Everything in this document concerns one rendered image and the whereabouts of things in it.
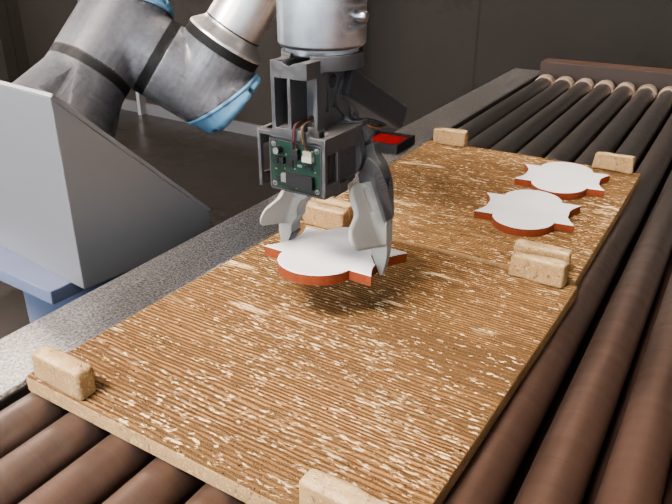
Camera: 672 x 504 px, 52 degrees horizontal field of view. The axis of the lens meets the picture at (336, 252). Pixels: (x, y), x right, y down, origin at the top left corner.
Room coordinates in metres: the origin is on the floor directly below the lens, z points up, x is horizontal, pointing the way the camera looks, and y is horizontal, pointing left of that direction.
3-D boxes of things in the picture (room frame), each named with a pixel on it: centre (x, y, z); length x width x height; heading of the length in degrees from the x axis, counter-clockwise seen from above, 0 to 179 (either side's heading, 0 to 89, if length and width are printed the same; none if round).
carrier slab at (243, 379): (0.56, 0.00, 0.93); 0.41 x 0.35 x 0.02; 148
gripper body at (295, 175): (0.60, 0.02, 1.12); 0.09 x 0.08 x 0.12; 147
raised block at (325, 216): (0.79, 0.01, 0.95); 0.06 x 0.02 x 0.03; 58
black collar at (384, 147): (1.21, -0.09, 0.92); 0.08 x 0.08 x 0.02; 59
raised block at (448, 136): (1.15, -0.20, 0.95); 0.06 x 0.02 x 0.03; 59
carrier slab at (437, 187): (0.91, -0.21, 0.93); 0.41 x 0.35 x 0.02; 149
